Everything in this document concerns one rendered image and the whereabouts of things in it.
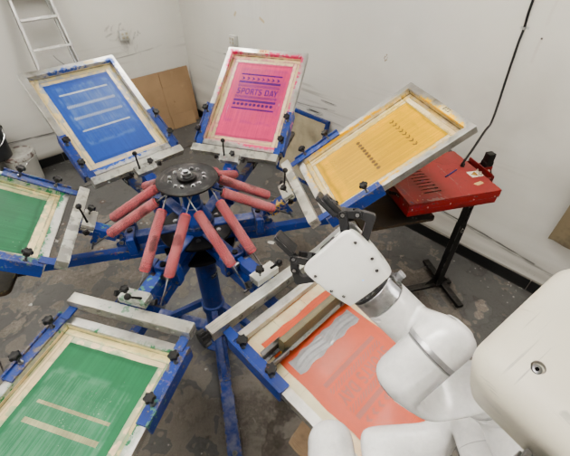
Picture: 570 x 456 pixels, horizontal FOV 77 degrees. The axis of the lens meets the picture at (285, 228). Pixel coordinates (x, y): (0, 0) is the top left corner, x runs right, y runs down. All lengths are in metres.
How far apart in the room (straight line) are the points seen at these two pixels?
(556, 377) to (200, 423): 2.23
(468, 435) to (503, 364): 0.50
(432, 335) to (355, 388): 0.95
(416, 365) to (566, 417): 0.22
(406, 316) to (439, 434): 0.36
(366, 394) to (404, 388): 0.92
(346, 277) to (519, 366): 0.27
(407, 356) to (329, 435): 0.37
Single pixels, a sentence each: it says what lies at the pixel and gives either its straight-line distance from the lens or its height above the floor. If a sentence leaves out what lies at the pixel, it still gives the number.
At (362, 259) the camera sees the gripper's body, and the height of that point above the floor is 1.88.
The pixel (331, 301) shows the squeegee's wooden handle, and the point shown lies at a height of 1.06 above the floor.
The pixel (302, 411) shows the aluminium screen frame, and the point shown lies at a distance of 1.37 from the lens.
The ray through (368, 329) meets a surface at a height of 0.96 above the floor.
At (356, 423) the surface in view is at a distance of 1.41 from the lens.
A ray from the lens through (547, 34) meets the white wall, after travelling 2.79.
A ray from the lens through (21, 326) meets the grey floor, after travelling 3.33.
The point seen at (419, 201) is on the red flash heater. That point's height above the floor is 1.10.
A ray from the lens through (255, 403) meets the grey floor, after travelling 2.46.
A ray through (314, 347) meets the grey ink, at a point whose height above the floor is 0.96.
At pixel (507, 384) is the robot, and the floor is 1.98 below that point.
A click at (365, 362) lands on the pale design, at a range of 1.52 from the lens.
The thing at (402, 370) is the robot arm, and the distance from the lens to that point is 0.54.
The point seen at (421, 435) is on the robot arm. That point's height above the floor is 1.47.
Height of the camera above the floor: 2.26
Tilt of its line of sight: 41 degrees down
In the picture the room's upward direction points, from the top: straight up
